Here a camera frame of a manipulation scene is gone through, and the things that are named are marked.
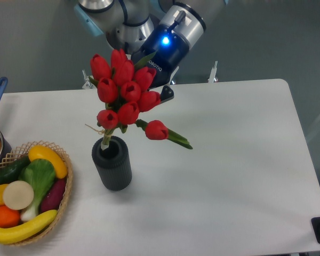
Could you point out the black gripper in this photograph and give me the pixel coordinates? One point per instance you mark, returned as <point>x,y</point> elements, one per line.
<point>168,49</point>

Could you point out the red tulip bouquet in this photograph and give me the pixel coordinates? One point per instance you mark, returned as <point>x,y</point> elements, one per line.
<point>123,86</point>

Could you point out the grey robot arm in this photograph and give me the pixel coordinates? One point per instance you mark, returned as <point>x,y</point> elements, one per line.
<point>127,24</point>

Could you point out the dark grey ribbed vase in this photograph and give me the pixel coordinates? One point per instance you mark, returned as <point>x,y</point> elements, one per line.
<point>113,164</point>

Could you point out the green bok choy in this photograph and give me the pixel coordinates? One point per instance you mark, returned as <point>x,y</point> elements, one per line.
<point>40,174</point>

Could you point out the purple sweet potato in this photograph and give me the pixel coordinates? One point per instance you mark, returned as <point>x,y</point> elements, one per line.
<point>54,197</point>

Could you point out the woven wicker basket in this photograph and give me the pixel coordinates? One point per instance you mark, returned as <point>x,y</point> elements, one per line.
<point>22,151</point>

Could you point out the dark green cucumber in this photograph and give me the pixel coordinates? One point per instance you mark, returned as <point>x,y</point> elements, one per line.
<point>12,171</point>

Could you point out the beige round slice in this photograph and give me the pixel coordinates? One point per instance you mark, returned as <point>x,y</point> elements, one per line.
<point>18,195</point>

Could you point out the orange fruit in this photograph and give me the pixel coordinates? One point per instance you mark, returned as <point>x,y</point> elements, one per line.
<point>8,217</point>

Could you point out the yellow banana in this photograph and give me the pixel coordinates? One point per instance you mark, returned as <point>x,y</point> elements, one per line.
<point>27,229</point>

